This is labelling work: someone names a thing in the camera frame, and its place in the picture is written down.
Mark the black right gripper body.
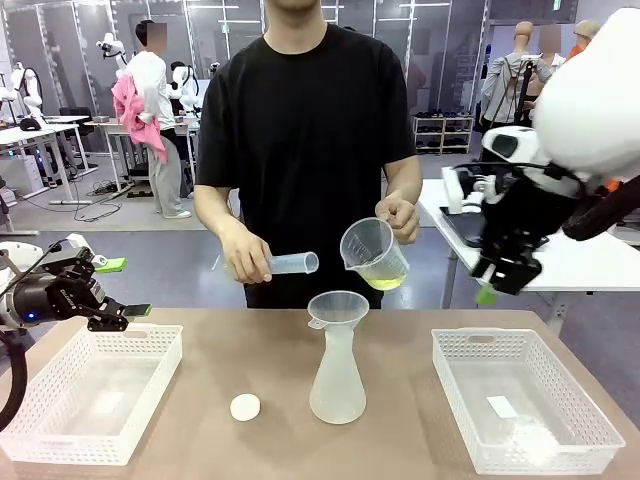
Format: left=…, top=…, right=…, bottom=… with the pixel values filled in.
left=480, top=174, right=552, bottom=259

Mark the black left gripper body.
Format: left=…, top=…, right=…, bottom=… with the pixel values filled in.
left=12, top=246, right=109, bottom=324

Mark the clear beaker with yellow liquid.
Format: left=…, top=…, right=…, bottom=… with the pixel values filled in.
left=339, top=215, right=411, bottom=292

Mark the clear plastic graduated cylinder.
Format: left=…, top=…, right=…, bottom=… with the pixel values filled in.
left=263, top=250, right=320, bottom=277

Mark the person's left forearm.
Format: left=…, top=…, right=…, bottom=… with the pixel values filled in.
left=381, top=153, right=424, bottom=207

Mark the person's right forearm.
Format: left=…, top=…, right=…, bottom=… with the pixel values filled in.
left=193, top=183, right=251, bottom=251

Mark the person's left hand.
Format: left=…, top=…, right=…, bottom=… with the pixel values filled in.
left=374, top=191, right=422, bottom=247

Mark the person's right hand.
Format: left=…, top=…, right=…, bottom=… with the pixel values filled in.
left=217, top=226, right=274, bottom=286

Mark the black tray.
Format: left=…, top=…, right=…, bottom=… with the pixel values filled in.
left=439, top=204, right=490, bottom=249

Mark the white side table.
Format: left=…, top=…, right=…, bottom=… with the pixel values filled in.
left=416, top=176, right=640, bottom=325

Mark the white perforated plastic basket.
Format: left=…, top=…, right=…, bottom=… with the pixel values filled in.
left=430, top=326, right=628, bottom=477
left=0, top=323, right=184, bottom=467

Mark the wooden shoe rack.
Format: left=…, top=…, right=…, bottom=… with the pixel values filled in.
left=411, top=114, right=476, bottom=156

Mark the white label sticker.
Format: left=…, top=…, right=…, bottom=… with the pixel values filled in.
left=484, top=395, right=519, bottom=419

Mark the mannequin in gray shirt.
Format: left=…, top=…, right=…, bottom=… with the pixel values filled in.
left=480, top=20, right=557, bottom=137

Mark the translucent plastic funnel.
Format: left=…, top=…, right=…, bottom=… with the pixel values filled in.
left=306, top=290, right=371, bottom=332

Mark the long white desk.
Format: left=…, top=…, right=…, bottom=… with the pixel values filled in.
left=0, top=121, right=99, bottom=207

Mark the person with pink hoodie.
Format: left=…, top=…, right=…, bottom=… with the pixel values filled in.
left=111, top=19, right=194, bottom=220

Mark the white round flask cap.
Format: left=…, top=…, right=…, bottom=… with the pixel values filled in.
left=229, top=393, right=262, bottom=423

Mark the translucent plastic conical flask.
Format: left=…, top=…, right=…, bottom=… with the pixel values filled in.
left=308, top=322, right=368, bottom=426

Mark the mannequin in orange with hat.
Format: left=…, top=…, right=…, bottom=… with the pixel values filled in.
left=571, top=19, right=602, bottom=62

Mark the person in black t-shirt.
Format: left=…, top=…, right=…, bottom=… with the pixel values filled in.
left=193, top=0, right=424, bottom=310

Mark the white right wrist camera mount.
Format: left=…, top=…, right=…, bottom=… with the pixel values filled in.
left=440, top=165, right=489, bottom=216

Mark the black right arm cable sleeve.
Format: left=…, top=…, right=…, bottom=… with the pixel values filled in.
left=561, top=173, right=640, bottom=242

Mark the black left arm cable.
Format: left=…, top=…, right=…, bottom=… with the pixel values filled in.
left=0, top=328, right=29, bottom=432

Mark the black camera tripod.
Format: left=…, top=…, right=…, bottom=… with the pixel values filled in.
left=513, top=53, right=539, bottom=127

